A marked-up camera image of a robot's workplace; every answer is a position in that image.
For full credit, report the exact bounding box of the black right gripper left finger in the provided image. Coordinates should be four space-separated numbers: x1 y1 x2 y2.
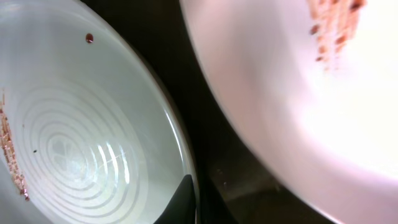
154 174 196 224

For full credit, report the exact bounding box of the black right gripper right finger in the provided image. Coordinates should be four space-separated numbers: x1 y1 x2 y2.
200 180 236 224

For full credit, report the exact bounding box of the white plate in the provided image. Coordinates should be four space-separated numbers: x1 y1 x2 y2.
1 1 198 223
181 1 397 223

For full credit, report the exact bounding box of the brown serving tray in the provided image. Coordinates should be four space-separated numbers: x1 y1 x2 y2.
86 0 327 223

